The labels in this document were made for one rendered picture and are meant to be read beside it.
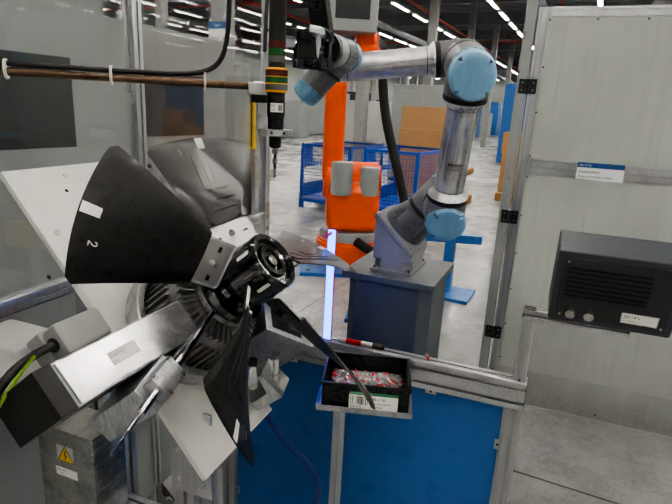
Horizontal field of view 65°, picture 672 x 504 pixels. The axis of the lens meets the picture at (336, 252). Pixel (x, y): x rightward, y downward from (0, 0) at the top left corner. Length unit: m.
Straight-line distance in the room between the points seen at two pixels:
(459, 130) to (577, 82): 1.37
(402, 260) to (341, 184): 3.17
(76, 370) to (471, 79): 1.06
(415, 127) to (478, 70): 7.76
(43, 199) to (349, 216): 3.97
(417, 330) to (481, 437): 0.38
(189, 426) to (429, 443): 0.76
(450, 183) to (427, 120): 7.58
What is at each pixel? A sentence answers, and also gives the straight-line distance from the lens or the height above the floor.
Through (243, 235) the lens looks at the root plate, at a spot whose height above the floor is 1.25.
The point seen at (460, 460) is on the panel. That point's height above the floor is 0.58.
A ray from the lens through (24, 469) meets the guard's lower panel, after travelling 1.79.
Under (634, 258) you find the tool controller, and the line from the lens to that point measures 1.31.
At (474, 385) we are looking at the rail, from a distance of 1.48.
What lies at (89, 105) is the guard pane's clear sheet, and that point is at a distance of 1.71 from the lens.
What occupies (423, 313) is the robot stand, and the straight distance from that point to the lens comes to 1.70.
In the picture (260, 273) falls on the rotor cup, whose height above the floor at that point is 1.21.
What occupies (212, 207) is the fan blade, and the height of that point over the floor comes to 1.30.
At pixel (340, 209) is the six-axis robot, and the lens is 4.93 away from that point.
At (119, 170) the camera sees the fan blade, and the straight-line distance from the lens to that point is 0.90.
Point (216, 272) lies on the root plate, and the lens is 1.01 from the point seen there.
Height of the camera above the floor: 1.51
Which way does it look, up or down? 15 degrees down
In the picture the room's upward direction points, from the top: 3 degrees clockwise
